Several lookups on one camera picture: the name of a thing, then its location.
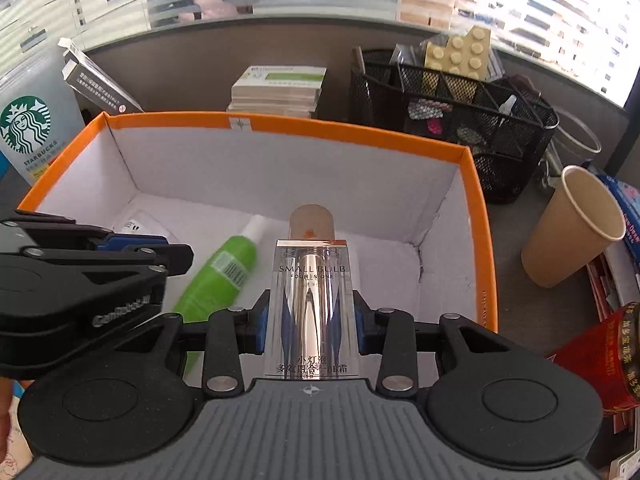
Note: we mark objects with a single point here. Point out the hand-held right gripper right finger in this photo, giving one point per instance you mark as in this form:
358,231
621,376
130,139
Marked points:
361,331

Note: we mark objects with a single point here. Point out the silver cosmetic tube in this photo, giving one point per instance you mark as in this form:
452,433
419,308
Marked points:
311,290

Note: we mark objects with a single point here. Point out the clear cup with green logo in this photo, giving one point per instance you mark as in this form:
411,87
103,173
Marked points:
27,125

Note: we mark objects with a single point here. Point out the white sachet packet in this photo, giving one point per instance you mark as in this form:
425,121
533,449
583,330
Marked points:
142,227

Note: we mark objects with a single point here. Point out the brown paper cup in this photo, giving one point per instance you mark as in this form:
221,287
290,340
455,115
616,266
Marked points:
560,240

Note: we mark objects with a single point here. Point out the person's left hand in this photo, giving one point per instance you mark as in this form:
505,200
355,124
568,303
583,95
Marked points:
6,415

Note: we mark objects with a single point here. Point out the open grey white carton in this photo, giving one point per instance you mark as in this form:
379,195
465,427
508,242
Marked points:
95,80

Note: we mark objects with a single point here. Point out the small white dropper bottle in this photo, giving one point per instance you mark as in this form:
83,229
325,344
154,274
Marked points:
507,103

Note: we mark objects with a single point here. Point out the green plastic bottle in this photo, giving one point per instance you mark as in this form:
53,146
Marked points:
220,272

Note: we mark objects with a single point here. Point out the red white leaflets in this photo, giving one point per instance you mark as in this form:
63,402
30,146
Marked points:
617,280

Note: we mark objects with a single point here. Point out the beige building brick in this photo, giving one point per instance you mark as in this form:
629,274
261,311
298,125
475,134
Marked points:
462,55

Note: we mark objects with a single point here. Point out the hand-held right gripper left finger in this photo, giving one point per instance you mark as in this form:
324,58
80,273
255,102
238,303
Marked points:
258,321

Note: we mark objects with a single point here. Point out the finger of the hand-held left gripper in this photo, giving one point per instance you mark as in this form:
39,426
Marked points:
122,243
175,259

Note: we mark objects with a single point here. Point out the stack of booklets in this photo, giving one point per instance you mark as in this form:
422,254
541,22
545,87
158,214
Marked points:
277,90

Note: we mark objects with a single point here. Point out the pink plush toy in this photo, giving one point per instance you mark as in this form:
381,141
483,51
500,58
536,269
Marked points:
210,2

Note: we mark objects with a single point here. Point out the orange cardboard box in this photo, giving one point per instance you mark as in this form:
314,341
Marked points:
300,170

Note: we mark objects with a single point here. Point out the red printed can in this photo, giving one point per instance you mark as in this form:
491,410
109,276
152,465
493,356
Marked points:
605,365

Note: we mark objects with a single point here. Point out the black mesh desk organizer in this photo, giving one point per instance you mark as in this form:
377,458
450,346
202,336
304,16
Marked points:
480,125

